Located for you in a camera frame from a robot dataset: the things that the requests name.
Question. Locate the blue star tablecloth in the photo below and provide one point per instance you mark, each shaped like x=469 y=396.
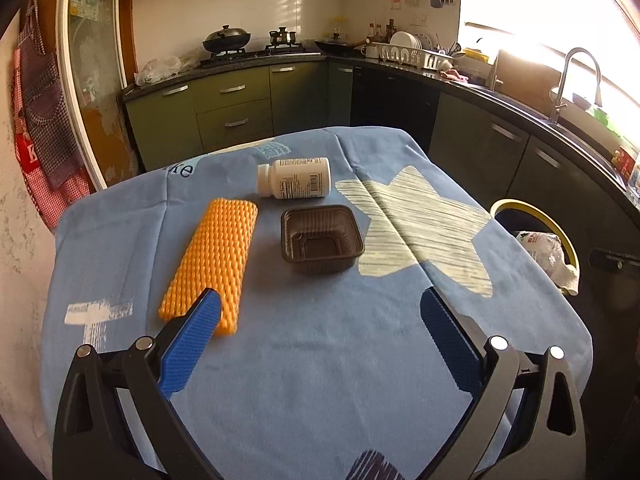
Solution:
x=322 y=367

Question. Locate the crumpled printed paper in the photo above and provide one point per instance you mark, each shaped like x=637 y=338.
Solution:
x=547 y=250

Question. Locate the orange foam fruit net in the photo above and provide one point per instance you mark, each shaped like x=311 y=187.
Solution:
x=215 y=258

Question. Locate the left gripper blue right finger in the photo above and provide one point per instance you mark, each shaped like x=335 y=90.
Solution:
x=481 y=365

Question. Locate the red checkered apron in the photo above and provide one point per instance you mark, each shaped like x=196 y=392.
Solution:
x=44 y=142

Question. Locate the black frying pan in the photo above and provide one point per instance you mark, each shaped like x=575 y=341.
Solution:
x=338 y=48

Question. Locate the white dish rack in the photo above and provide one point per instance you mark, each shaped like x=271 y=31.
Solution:
x=417 y=58

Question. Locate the black wok with lid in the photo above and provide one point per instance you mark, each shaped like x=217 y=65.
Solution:
x=226 y=39

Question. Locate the white plastic bag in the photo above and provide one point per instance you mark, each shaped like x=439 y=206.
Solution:
x=160 y=69

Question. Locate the glass sliding door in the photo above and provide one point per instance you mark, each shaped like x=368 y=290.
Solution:
x=92 y=70

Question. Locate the small steel pot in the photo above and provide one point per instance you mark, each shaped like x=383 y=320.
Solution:
x=282 y=38

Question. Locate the yellow rimmed trash bin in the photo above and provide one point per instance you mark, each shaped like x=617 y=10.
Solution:
x=516 y=215

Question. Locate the white pill bottle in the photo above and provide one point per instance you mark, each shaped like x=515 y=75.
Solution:
x=294 y=178

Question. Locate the brown plastic tray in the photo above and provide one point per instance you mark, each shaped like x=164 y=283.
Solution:
x=320 y=239

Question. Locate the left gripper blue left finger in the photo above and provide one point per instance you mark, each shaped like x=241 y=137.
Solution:
x=162 y=365

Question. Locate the green kitchen cabinets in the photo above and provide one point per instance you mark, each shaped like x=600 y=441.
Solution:
x=492 y=146

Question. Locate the wooden cutting board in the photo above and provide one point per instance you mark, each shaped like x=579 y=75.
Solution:
x=527 y=82

